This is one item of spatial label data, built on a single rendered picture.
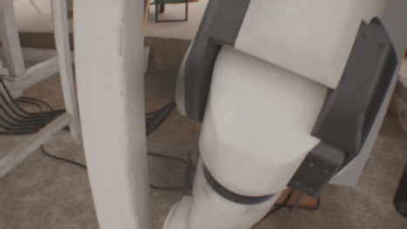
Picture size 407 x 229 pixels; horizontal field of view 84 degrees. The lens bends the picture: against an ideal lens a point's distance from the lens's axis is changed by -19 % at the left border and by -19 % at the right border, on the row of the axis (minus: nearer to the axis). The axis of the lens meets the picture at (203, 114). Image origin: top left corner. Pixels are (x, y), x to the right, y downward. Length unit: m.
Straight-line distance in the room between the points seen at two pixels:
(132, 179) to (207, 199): 0.14
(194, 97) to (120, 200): 0.22
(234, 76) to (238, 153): 0.05
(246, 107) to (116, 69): 0.16
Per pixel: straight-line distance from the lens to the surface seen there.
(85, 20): 0.31
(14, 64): 3.26
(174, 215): 0.32
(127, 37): 0.29
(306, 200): 1.60
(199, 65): 0.15
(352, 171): 0.77
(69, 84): 1.88
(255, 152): 0.17
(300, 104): 0.17
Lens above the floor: 1.14
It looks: 29 degrees down
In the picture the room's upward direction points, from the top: 3 degrees clockwise
